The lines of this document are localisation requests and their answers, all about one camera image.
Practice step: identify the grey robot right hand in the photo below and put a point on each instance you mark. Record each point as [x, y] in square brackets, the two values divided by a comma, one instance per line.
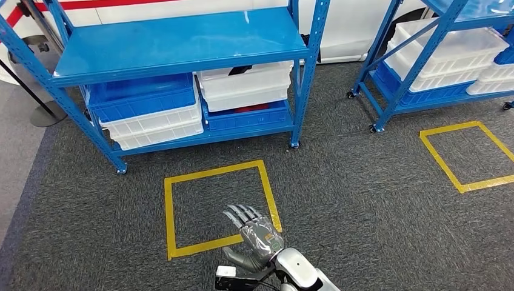
[261, 239]

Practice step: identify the blue metal shelf rack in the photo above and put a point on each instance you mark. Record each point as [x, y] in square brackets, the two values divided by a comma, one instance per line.
[426, 56]
[180, 40]

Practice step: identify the red item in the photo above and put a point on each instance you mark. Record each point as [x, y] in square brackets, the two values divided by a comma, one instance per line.
[253, 107]

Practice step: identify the black item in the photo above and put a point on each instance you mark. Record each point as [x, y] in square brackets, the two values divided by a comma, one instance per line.
[241, 70]

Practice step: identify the white car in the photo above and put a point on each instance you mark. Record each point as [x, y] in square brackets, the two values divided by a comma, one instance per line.
[349, 24]

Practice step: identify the grey round stanchion base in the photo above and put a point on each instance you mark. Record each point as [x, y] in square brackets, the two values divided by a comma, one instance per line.
[48, 116]

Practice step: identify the thin black slanted pole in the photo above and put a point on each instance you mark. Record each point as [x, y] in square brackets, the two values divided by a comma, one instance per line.
[24, 86]

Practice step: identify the red barrier belt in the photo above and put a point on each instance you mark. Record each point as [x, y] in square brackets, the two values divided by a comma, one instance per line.
[100, 3]

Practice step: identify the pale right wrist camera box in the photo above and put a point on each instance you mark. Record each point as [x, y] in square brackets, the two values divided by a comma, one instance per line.
[225, 271]

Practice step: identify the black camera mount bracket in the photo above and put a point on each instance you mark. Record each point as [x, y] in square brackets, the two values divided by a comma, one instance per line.
[241, 283]

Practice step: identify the grey barrier stanchion post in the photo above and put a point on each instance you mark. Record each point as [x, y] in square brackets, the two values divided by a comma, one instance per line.
[40, 24]

